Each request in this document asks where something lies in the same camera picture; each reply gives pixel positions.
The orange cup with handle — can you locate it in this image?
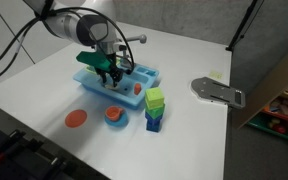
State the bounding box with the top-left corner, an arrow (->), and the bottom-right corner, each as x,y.
105,106 -> 125,122

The flat orange toy plate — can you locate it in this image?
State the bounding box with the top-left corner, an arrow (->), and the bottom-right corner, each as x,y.
64,109 -> 88,129

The grey toy faucet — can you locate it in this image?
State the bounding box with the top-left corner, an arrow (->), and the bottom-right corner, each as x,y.
120,34 -> 148,70

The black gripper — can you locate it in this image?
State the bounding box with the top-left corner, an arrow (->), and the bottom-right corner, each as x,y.
94,49 -> 124,89

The shelf of colourful toys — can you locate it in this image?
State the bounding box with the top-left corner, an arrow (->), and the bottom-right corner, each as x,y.
247,76 -> 288,145

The grey metal mounting plate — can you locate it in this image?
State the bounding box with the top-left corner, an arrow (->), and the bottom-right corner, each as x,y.
190,76 -> 247,110

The pale yellow sticker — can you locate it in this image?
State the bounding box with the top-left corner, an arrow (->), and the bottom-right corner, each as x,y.
209,70 -> 223,80

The dark blue block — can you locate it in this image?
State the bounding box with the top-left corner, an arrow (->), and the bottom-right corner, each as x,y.
146,120 -> 162,133

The lime green block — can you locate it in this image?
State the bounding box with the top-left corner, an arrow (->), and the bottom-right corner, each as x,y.
144,87 -> 165,110

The black tripod pole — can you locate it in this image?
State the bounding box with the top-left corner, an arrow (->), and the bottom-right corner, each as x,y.
225,0 -> 264,53

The blue toy sink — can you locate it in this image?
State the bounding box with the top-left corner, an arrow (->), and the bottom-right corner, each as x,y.
72,64 -> 161,111

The blue toy saucer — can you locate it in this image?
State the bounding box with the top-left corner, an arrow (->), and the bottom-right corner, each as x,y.
104,109 -> 130,128

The black clamp with red handle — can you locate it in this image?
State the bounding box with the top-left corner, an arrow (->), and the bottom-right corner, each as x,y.
0,129 -> 27,168

